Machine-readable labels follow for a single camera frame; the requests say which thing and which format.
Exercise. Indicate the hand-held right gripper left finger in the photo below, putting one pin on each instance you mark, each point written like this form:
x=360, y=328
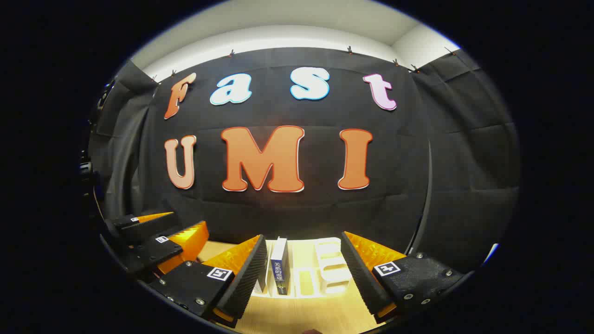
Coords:
x=248, y=278

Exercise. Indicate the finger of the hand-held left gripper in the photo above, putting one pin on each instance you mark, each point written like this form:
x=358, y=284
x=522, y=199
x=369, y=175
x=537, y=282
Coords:
x=148, y=228
x=151, y=251

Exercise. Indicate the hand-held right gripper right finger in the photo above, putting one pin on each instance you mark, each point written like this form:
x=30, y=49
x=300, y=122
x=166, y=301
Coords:
x=359, y=273

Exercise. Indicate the white bookshelf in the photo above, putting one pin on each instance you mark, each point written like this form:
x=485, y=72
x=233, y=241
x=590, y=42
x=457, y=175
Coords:
x=332, y=273

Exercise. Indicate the blue cover book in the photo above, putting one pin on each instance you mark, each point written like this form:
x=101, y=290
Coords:
x=280, y=266

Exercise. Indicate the black backdrop cloth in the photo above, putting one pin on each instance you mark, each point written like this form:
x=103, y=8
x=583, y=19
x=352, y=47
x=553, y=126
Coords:
x=325, y=213

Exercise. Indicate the row of black cloth clips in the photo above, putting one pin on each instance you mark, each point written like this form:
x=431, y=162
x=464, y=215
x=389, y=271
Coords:
x=349, y=49

